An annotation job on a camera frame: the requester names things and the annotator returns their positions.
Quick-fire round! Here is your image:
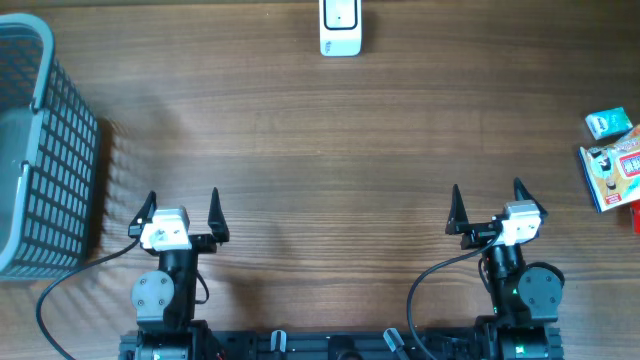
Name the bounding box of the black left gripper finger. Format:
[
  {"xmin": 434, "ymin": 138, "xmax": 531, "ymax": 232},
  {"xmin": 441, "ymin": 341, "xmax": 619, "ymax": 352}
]
[
  {"xmin": 128, "ymin": 191, "xmax": 157, "ymax": 238},
  {"xmin": 207, "ymin": 187, "xmax": 230, "ymax": 243}
]

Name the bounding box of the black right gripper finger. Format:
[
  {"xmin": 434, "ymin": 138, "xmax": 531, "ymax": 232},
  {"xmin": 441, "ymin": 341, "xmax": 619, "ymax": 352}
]
[
  {"xmin": 513, "ymin": 177, "xmax": 548, "ymax": 220},
  {"xmin": 445, "ymin": 184, "xmax": 470, "ymax": 235}
]

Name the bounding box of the yellow wet wipes pack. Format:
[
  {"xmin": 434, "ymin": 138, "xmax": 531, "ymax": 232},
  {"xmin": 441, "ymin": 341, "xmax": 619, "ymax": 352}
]
[{"xmin": 578, "ymin": 126, "xmax": 639, "ymax": 213}]

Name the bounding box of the green packet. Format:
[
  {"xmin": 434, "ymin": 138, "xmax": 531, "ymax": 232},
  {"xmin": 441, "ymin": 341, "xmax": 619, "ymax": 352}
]
[{"xmin": 585, "ymin": 107, "xmax": 633, "ymax": 140}]

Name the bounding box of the red snack bag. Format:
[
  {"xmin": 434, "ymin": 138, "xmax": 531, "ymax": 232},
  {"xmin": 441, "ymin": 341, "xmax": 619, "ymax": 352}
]
[{"xmin": 630, "ymin": 200, "xmax": 640, "ymax": 235}]

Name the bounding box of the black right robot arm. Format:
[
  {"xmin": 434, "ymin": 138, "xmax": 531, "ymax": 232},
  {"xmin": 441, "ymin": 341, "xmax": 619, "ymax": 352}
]
[{"xmin": 442, "ymin": 178, "xmax": 565, "ymax": 359}]

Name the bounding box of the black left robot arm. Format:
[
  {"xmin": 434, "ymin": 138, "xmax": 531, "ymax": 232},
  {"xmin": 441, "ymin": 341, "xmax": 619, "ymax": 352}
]
[{"xmin": 119, "ymin": 189, "xmax": 230, "ymax": 360}]

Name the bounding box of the white barcode scanner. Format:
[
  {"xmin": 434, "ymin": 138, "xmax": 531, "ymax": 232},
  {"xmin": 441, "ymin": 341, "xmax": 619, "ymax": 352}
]
[{"xmin": 318, "ymin": 0, "xmax": 363, "ymax": 57}]

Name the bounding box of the grey plastic shopping basket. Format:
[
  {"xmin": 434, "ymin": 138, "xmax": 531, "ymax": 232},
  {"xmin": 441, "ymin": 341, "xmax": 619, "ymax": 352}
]
[{"xmin": 1, "ymin": 13, "xmax": 101, "ymax": 281}]

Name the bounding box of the black right camera cable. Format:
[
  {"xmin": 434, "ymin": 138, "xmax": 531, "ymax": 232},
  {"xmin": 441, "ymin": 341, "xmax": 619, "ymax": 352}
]
[{"xmin": 405, "ymin": 224, "xmax": 504, "ymax": 360}]

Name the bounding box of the black camera cable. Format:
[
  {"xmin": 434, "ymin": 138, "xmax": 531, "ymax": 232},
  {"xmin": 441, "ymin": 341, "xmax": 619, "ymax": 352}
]
[
  {"xmin": 34, "ymin": 237, "xmax": 144, "ymax": 360},
  {"xmin": 405, "ymin": 224, "xmax": 504, "ymax": 360}
]

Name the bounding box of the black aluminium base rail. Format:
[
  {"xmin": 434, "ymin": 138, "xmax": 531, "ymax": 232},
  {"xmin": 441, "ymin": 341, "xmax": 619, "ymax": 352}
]
[{"xmin": 118, "ymin": 327, "xmax": 566, "ymax": 360}]

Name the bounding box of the black left camera cable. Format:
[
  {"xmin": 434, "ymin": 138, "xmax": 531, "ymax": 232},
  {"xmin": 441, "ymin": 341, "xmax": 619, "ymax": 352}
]
[{"xmin": 34, "ymin": 237, "xmax": 144, "ymax": 360}]

